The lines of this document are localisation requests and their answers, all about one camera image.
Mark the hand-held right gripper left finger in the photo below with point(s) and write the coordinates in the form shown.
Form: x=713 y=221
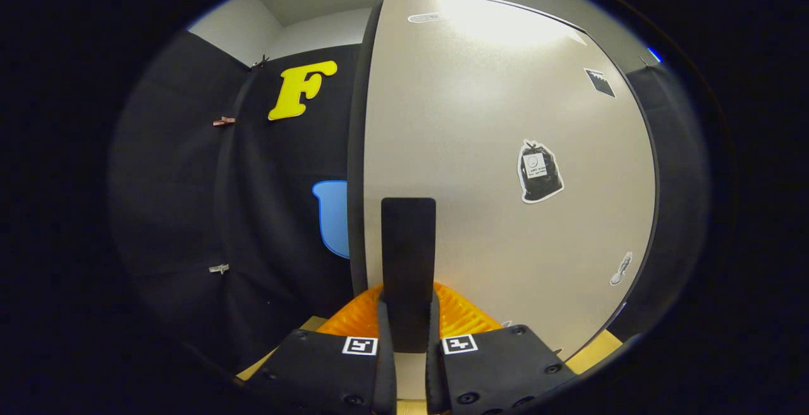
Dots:
x=316 y=371

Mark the black binder clip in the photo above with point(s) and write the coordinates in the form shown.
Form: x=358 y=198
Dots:
x=260 y=61

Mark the red clip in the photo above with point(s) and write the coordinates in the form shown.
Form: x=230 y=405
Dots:
x=223 y=121

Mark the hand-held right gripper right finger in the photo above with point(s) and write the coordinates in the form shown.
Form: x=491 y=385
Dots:
x=505 y=371

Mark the black backdrop cloth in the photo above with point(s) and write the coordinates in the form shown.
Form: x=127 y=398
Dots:
x=177 y=181

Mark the white clip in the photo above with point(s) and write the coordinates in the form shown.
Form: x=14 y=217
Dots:
x=219 y=268

